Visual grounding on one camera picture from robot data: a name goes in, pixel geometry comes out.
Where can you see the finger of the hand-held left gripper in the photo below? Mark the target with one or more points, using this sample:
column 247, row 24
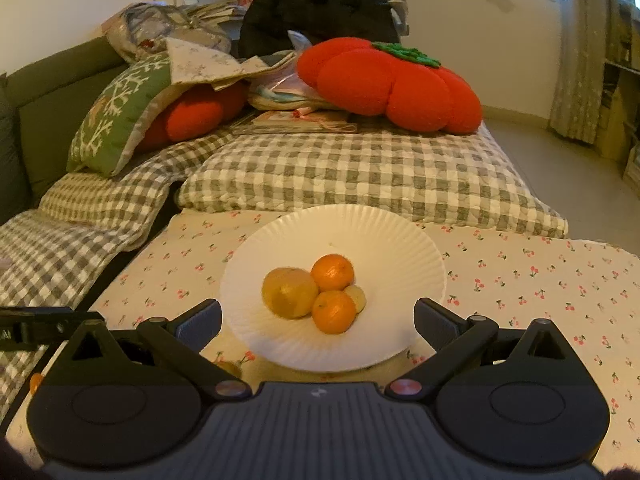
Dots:
column 35, row 325

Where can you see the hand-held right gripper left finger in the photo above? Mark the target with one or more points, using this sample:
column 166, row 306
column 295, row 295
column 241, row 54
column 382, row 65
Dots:
column 200, row 321

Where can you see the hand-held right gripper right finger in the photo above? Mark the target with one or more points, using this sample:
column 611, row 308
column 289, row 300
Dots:
column 431, row 318

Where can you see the white paper plate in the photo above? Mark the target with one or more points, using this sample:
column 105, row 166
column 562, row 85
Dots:
column 385, row 280

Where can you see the small yellow fruit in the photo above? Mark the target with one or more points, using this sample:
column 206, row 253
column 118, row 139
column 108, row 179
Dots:
column 357, row 298

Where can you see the cherry print sheet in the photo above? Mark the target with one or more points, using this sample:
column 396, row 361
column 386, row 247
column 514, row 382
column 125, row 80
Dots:
column 525, row 290

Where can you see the grey checked quilted cover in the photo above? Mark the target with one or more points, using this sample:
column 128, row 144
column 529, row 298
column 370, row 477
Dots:
column 85, row 220

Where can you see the green checkered pillow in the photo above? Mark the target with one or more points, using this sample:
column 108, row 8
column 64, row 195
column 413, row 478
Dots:
column 360, row 180

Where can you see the plain red tomato cushion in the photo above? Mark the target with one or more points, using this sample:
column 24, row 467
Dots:
column 192, row 115

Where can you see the green snowflake pillow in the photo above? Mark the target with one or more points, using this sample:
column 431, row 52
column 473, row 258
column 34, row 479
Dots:
column 117, row 110

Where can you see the green sofa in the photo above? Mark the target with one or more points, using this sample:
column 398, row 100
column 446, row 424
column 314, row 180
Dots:
column 55, row 90

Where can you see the red tomato cushion green stem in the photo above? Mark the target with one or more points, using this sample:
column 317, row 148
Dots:
column 380, row 87

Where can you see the beige floral cloth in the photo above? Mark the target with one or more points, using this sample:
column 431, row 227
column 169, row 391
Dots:
column 200, row 62

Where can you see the patterned beige curtain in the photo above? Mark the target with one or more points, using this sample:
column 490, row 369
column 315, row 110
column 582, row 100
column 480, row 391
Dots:
column 582, row 60

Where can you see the clear plastic bag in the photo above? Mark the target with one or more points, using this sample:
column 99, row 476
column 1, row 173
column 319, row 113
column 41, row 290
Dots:
column 155, row 25

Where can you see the cardboard boxes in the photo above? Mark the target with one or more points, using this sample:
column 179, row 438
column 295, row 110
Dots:
column 622, row 85

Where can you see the stack of magazines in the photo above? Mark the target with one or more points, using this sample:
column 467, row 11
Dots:
column 222, row 9

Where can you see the black cloth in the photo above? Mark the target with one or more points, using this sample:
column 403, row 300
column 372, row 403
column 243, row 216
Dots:
column 320, row 5

